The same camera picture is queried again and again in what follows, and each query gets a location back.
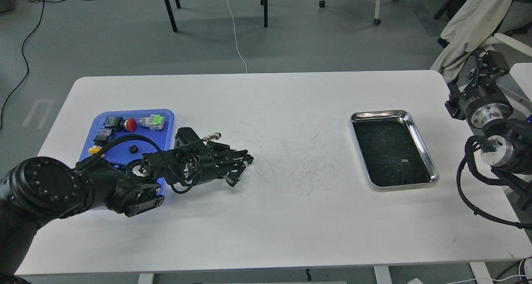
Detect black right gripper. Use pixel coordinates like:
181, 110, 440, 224
445, 49, 513, 129

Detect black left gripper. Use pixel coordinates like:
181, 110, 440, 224
185, 144, 254, 187

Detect small black gear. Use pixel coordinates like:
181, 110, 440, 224
128, 144, 138, 154

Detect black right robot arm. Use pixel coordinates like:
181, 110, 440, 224
445, 49, 532, 230

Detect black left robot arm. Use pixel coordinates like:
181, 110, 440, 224
0, 127, 254, 284

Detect grey green connector part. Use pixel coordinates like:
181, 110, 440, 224
138, 114, 165, 131

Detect white chair with cloth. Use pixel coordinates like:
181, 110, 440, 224
431, 0, 531, 84

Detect blue plastic tray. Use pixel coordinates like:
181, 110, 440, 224
76, 109, 175, 177

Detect silver metal tray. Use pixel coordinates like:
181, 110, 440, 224
351, 109, 440, 191

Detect black table legs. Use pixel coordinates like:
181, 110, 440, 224
163, 0, 268, 33

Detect white floor cable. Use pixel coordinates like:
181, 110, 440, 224
75, 0, 261, 74

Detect red push button switch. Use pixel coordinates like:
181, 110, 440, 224
102, 116, 137, 133

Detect yellow push button switch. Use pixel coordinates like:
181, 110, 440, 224
88, 128, 116, 155

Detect black floor cable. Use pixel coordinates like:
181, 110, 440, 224
0, 0, 75, 131

